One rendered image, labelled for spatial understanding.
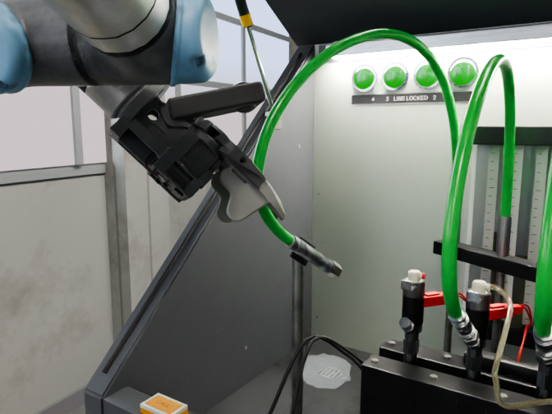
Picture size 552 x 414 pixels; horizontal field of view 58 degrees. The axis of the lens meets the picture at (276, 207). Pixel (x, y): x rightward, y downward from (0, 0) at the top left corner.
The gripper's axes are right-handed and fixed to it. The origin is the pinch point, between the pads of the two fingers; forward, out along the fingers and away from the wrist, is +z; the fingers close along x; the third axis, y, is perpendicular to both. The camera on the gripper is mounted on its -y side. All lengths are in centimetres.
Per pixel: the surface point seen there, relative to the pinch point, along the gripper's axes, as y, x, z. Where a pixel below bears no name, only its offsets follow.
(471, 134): -13.3, 18.8, 5.8
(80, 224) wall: 16, -184, -24
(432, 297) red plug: -5.7, 1.4, 23.7
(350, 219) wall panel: -18.6, -32.3, 20.3
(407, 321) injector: -0.7, 2.1, 22.3
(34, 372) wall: 73, -179, 7
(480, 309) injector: -6.3, 8.2, 25.5
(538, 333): -2.8, 20.8, 22.2
